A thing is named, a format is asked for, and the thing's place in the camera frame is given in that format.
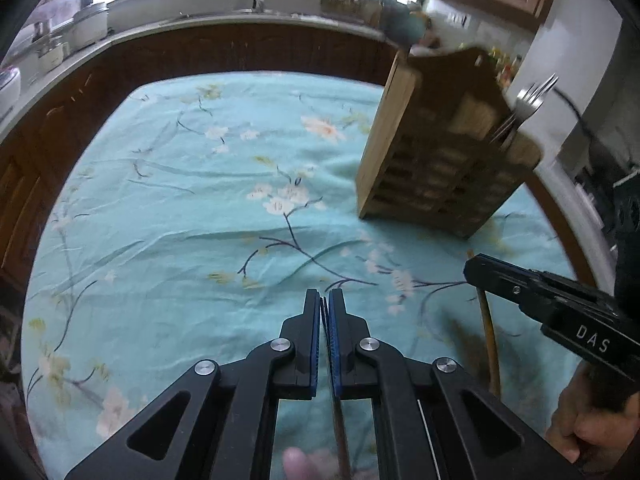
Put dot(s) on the metal fork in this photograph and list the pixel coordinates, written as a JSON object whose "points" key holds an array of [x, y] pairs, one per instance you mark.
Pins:
{"points": [[526, 104]]}

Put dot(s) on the yellow wooden chopstick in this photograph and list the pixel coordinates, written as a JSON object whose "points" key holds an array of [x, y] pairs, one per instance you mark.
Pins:
{"points": [[491, 343]]}

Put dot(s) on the wooden utensil holder box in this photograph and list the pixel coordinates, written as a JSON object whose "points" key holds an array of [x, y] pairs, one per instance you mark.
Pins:
{"points": [[429, 157]]}

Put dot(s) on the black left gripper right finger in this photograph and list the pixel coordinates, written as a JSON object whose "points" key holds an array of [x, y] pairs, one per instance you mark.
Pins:
{"points": [[432, 420]]}

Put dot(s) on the white pot with lid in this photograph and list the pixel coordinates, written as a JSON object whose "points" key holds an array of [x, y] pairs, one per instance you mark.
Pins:
{"points": [[89, 26]]}

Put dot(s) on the teal floral tablecloth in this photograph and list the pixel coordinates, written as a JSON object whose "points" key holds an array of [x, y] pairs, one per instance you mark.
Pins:
{"points": [[194, 224]]}

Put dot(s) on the spice bottle rack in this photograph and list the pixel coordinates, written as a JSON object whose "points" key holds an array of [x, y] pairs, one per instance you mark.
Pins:
{"points": [[506, 67]]}

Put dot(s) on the person's right hand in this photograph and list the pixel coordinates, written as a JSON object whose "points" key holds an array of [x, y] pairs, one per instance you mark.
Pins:
{"points": [[587, 436]]}

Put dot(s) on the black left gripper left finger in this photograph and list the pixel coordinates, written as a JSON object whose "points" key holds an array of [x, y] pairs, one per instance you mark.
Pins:
{"points": [[216, 421]]}

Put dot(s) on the red dotted chopstick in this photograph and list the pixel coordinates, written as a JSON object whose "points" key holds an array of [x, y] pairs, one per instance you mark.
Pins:
{"points": [[341, 440]]}

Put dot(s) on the white rice cooker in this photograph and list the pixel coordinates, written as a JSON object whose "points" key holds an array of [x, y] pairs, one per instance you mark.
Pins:
{"points": [[10, 89]]}

